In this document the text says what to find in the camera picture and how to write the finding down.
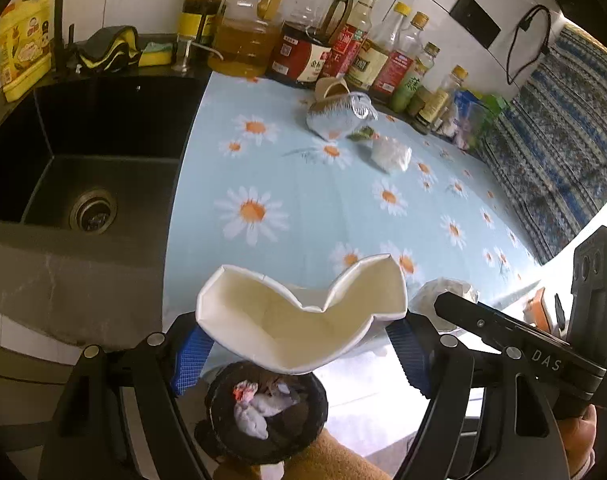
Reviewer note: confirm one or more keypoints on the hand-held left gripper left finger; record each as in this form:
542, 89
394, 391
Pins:
191, 360

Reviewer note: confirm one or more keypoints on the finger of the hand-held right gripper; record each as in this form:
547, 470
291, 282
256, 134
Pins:
476, 322

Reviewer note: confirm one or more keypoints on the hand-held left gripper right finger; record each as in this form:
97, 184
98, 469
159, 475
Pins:
413, 360

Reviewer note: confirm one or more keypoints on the pink wrapper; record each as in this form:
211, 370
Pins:
244, 392

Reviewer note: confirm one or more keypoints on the white crushed paper cup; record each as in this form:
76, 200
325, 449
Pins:
293, 330

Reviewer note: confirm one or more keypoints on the black waste bin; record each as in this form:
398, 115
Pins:
303, 430

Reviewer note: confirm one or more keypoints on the small green wrapper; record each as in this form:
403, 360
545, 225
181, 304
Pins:
361, 135

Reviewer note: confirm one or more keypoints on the tan paper cup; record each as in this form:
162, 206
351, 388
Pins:
333, 90

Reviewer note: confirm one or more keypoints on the person's right hand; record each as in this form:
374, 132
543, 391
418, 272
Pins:
578, 440

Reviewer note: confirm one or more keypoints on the orange fuzzy sleeve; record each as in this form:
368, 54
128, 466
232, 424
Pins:
333, 460

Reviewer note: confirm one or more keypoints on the blue patterned cloth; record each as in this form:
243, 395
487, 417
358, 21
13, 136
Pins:
558, 160

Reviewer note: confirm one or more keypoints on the metal sink drain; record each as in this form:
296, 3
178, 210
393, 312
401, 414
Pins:
93, 211

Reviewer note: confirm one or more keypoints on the grey kitchen cabinet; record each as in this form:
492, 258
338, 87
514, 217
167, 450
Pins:
13, 390

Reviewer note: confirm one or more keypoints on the blue daisy print tablecloth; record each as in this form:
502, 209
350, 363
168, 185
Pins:
308, 200

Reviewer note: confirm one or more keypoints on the green packet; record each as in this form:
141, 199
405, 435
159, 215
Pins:
488, 115

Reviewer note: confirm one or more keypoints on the small yellow cap bottle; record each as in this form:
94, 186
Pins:
436, 107

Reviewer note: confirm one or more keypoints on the black sink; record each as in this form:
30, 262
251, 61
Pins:
83, 150

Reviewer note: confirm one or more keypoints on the green glass bottle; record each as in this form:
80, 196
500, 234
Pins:
408, 92

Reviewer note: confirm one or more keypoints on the clear bottle red label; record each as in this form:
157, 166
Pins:
396, 70

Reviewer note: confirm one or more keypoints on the clear bottle beige label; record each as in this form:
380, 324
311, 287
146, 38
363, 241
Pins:
368, 65

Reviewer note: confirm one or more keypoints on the metal soap dispenser pump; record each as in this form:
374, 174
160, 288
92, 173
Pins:
183, 55

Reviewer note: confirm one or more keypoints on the yellow green sponge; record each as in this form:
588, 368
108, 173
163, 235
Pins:
156, 55

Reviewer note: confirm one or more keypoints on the red label dark cap bottle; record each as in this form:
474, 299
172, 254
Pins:
348, 40

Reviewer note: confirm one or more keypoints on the clear cooking oil jug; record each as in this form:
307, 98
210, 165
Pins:
243, 40

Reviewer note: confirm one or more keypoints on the black yellow dishcloth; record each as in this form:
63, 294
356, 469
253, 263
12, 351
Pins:
108, 45

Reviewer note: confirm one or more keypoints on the green label sauce bottle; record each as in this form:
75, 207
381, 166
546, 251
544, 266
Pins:
198, 15

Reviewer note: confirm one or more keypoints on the yellow dish soap bottle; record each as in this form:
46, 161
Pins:
23, 50

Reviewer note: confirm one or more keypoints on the black faucet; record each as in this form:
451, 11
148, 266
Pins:
58, 20

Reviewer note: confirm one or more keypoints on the black wall socket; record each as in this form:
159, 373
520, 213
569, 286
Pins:
476, 17

